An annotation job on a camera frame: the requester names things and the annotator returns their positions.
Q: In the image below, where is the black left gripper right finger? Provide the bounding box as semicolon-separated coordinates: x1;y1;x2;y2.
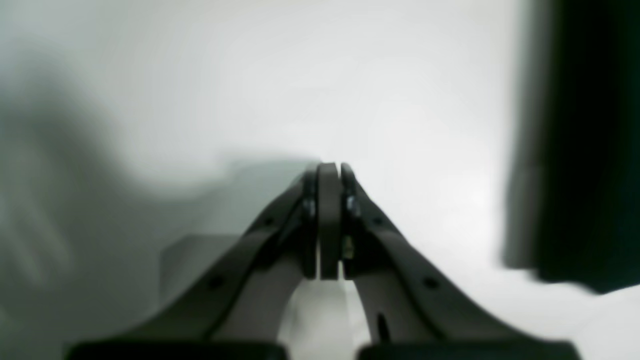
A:
340;163;580;360

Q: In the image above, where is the black T-shirt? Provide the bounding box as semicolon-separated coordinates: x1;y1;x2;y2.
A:
503;0;640;295

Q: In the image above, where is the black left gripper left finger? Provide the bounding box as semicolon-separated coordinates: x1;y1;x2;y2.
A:
66;162;341;360

